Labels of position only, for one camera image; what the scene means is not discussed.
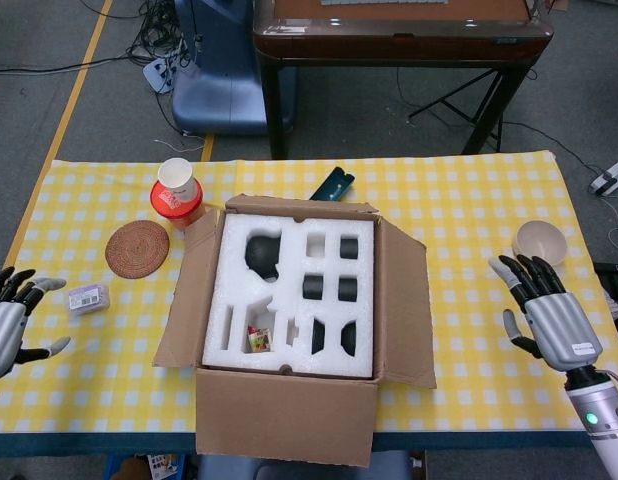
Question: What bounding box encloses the brown wooden mahjong table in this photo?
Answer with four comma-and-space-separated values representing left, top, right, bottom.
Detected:
252, 0, 555, 160

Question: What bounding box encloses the round woven rattan coaster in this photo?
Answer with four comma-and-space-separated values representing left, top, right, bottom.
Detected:
104, 219, 170, 279

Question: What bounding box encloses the small colourful sachet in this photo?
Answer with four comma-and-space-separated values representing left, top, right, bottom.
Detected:
246, 324, 274, 354

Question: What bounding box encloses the blue machine base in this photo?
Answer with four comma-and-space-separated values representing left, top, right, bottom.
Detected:
171, 0, 296, 137

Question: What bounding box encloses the white power strip with plugs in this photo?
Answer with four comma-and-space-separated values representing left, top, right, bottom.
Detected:
142, 55, 183, 95

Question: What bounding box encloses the white paper cup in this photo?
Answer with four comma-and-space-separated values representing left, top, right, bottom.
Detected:
156, 157, 200, 205

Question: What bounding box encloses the yellow white checked tablecloth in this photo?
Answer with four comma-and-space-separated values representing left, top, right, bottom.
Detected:
0, 149, 618, 436

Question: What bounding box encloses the black flat case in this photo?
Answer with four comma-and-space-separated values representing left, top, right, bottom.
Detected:
593, 262, 618, 301

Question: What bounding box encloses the beige bowl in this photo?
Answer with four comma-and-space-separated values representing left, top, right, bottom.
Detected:
512, 220, 569, 269

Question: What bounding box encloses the black teapot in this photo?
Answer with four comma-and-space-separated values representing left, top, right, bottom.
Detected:
244, 232, 283, 284

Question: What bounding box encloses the red-brown cardboard shipping box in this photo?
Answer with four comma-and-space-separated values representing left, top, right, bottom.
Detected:
152, 193, 439, 469

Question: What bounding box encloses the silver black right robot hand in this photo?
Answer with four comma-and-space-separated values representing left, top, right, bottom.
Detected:
488, 253, 604, 372

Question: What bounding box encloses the blue padded stool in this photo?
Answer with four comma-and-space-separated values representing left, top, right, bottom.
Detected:
196, 449, 413, 480

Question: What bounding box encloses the white foam insert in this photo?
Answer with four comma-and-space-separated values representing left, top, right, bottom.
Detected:
201, 212, 376, 379

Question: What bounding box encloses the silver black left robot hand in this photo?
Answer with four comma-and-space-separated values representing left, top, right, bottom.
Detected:
0, 266, 72, 381

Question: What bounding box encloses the orange canister with lid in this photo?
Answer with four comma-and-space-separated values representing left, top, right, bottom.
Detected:
148, 180, 208, 231

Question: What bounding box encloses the long black floor cable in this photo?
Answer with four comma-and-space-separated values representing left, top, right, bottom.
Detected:
0, 54, 150, 76

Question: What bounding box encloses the thin white floor cable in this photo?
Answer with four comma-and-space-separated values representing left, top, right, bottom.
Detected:
156, 130, 209, 153

